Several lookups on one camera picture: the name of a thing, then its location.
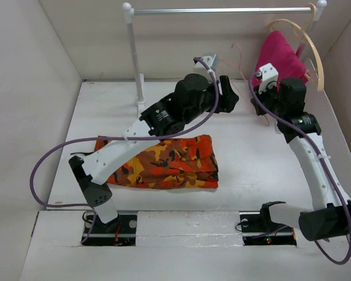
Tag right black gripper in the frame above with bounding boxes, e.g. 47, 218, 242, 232
251, 80, 286, 119

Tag pink wire hanger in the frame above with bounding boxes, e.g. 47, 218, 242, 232
218, 42, 270, 127

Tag orange camouflage trousers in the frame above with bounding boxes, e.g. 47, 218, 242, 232
107, 135, 219, 190

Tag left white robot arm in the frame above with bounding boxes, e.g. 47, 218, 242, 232
68, 73, 239, 232

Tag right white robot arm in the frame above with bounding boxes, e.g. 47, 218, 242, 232
248, 78, 351, 241

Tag beige plastic hanger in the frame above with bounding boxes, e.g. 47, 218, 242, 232
265, 2, 325, 94

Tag magenta hanging garment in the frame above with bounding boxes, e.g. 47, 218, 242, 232
255, 31, 308, 84

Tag white and silver clothes rack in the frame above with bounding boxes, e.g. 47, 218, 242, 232
122, 0, 328, 115

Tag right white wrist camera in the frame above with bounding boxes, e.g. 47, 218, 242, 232
256, 63, 278, 95

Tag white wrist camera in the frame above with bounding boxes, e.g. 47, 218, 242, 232
256, 63, 278, 95
193, 53, 220, 75

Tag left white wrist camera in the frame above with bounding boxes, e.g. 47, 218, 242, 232
193, 53, 220, 75

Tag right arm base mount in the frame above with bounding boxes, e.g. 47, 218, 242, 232
235, 201, 297, 246

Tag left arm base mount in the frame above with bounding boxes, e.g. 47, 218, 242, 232
81, 211, 137, 246

